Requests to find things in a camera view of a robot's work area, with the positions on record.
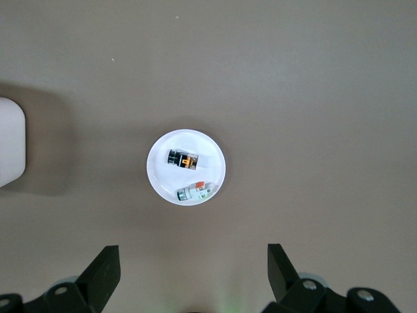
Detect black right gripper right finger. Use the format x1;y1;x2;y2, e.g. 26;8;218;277
263;243;351;313

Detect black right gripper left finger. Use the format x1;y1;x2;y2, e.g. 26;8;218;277
19;245;122;313

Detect white lidded storage box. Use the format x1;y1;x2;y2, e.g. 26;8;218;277
0;96;27;188

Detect pink round plate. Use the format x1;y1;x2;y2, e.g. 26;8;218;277
145;128;227;206

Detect brown table mat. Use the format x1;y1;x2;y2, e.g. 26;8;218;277
0;0;417;313

